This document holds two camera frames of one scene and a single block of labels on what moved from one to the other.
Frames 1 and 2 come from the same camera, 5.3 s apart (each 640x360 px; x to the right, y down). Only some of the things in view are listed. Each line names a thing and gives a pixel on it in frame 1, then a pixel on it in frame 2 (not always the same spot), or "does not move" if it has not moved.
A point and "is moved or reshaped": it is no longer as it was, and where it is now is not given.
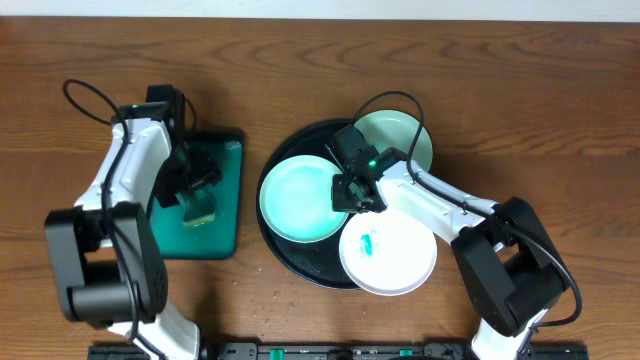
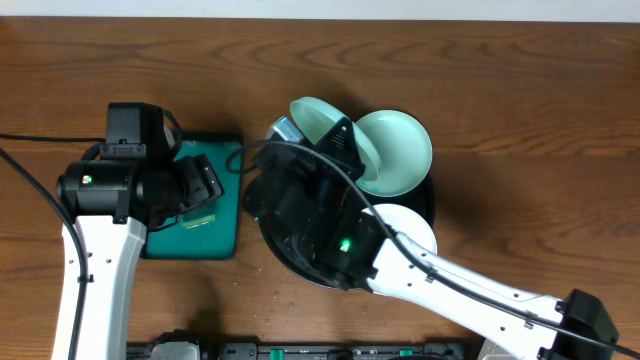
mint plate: (397, 129) does not move
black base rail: (339, 350) does not move
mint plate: (296, 199) is moved or reshaped
